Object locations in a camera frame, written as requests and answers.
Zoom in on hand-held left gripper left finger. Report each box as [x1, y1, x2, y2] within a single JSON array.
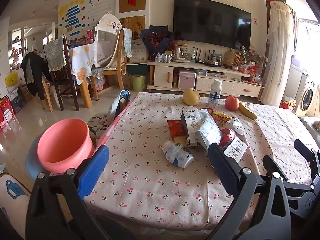
[[25, 144, 110, 240]]

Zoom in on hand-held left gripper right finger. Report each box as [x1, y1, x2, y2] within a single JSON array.
[[207, 142, 292, 240]]

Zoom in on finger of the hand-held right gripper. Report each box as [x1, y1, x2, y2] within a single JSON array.
[[294, 139, 320, 188], [262, 154, 315, 198]]

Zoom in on small white carton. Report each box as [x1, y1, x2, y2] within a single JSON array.
[[223, 137, 248, 162]]

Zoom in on shiny red packet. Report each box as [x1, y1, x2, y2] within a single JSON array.
[[219, 128, 237, 148]]

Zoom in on pink plastic basin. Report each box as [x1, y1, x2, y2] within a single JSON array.
[[37, 119, 97, 174]]

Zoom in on silver snack packet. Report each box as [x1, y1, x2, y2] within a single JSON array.
[[197, 112, 222, 153]]

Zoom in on white wrapper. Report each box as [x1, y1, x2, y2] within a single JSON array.
[[229, 117, 245, 136]]

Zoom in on crushed white plastic bottle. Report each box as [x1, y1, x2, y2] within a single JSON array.
[[162, 141, 195, 168]]

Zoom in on yellow red snack wrapper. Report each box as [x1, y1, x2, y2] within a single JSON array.
[[211, 111, 233, 128]]

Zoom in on tan wooden block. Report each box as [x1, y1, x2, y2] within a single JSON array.
[[172, 135, 190, 147]]

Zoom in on tall white milk carton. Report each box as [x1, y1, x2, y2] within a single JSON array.
[[180, 107, 208, 147]]

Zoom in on red snack packet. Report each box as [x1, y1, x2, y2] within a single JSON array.
[[167, 119, 187, 137]]

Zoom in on cat print cushion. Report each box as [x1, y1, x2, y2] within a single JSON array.
[[86, 113, 110, 140]]

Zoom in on pink checked undercloth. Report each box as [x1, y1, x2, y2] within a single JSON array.
[[95, 94, 137, 153]]

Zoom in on red paper bag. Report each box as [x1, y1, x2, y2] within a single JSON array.
[[280, 95, 297, 110]]

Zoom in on white washing machine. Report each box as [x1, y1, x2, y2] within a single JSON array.
[[294, 72, 320, 117]]

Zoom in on yellow banana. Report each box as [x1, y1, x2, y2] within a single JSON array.
[[239, 102, 258, 120]]

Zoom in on cherry print tablecloth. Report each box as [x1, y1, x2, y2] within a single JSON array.
[[84, 92, 320, 230]]

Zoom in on red apple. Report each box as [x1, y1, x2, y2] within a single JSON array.
[[225, 95, 240, 111]]

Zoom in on blue grey backpack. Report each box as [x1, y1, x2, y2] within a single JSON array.
[[108, 89, 131, 121]]

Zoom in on upright white bottle blue label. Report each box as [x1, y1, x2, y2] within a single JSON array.
[[208, 79, 223, 108]]

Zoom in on wooden dining table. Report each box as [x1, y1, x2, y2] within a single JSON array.
[[80, 77, 93, 108]]

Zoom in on yellow pear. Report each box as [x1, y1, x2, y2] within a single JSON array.
[[183, 87, 200, 106]]

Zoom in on white mat blue bear print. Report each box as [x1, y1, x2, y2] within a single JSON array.
[[0, 172, 33, 233]]

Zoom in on wooden chair under jacket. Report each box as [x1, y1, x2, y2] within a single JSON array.
[[40, 75, 54, 112]]

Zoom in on dark wooden chair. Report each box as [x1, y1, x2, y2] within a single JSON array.
[[43, 35, 80, 112]]

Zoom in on pink storage box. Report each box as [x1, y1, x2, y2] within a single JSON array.
[[178, 70, 196, 89]]

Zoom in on light wooden chair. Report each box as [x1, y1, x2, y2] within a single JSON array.
[[90, 29, 132, 100]]

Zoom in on green waste bin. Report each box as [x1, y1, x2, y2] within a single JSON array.
[[131, 74, 148, 92]]

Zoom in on lace covered standing air conditioner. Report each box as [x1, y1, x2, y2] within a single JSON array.
[[261, 0, 297, 107]]

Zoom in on red gift boxes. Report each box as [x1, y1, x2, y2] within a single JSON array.
[[0, 97, 14, 130]]

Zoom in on black tray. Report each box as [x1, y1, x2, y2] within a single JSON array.
[[200, 59, 222, 67]]

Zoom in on artificial flower arrangement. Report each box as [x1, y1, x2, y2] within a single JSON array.
[[240, 44, 268, 67]]

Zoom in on orange fruit print tablecloth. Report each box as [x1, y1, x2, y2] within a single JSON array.
[[68, 43, 97, 86]]

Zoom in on golden gift bag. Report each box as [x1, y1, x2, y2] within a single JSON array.
[[223, 50, 242, 68]]

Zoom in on black router with antennas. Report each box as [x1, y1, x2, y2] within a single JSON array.
[[195, 48, 213, 63]]

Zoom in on cream television cabinet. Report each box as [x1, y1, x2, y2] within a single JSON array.
[[146, 59, 265, 98]]

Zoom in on dark green box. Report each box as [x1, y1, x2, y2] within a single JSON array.
[[126, 63, 150, 75]]

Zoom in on black jacket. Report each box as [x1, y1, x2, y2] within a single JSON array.
[[20, 52, 53, 101]]

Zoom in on grey knit chair cover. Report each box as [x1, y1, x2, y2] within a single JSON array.
[[44, 35, 67, 72]]

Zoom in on yellow bag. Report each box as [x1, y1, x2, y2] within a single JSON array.
[[5, 69, 20, 87]]

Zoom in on white glass kettle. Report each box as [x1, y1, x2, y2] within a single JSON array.
[[173, 44, 191, 63]]

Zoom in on pack of small bottles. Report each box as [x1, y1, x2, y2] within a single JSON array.
[[153, 52, 172, 63]]

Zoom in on white soft package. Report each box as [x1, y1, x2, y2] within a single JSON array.
[[129, 39, 150, 64]]

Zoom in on pale blue knit towel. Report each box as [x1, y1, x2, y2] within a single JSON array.
[[122, 27, 133, 58]]

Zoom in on dark blue flower bouquet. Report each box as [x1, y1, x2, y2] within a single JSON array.
[[139, 25, 173, 54]]

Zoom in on black flat television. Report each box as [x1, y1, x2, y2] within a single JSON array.
[[173, 0, 252, 52]]

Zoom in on white embroidered cover cloth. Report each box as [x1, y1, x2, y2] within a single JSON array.
[[94, 12, 123, 68]]

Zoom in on colourful wall sticker chart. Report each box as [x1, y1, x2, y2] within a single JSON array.
[[57, 0, 117, 39]]

